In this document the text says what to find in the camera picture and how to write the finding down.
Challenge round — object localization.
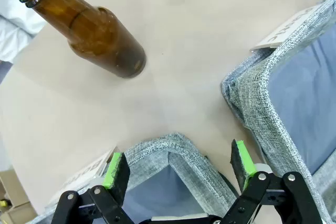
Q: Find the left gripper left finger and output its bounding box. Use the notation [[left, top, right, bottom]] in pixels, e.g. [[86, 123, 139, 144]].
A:
[[51, 152, 148, 224]]

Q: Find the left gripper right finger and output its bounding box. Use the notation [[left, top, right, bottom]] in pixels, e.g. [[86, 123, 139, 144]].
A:
[[222, 139, 323, 224]]

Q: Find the brown glass beer bottle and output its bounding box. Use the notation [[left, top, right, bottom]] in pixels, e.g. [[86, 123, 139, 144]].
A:
[[17, 0, 147, 79]]

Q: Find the grey fabric Bottle basket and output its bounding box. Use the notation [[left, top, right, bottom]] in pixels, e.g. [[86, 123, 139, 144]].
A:
[[31, 131, 238, 224]]

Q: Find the grey fabric Plastic basket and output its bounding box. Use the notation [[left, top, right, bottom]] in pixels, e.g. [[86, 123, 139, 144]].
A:
[[220, 0, 336, 224]]

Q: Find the white Bottle label sign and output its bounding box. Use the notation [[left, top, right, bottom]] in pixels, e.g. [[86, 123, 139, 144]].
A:
[[62, 145, 119, 190]]

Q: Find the brown cardboard box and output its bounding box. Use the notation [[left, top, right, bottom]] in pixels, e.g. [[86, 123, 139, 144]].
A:
[[0, 170, 37, 224]]

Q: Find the white Plastic label sign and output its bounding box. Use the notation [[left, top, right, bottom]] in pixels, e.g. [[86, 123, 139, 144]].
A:
[[249, 5, 326, 51]]

